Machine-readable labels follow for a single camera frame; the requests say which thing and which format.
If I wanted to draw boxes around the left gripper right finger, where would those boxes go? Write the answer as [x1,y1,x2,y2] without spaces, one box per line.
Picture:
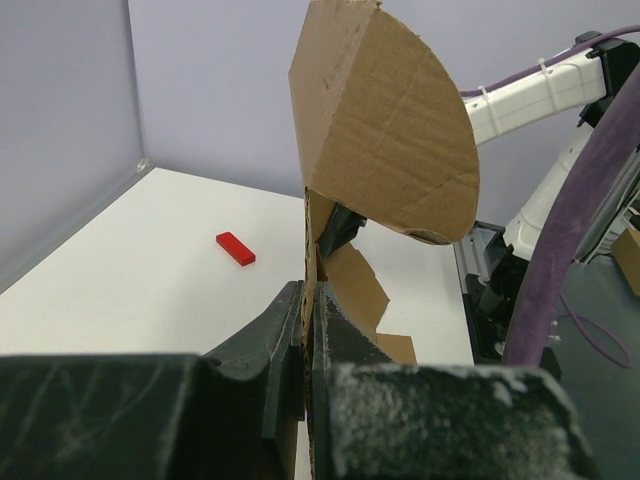
[308,282,600,479]

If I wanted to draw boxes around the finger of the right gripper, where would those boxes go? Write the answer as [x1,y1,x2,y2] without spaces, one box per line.
[317,203,367,258]

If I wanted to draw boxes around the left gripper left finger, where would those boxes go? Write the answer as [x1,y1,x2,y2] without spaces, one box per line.
[1,281,304,479]

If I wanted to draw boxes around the brown cardboard box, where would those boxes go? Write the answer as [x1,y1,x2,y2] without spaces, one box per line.
[272,0,481,480]

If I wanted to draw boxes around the small red block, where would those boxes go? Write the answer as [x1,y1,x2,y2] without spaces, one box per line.
[215,231,256,267]

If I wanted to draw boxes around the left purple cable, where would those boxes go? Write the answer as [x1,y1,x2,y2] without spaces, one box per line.
[502,82,640,369]

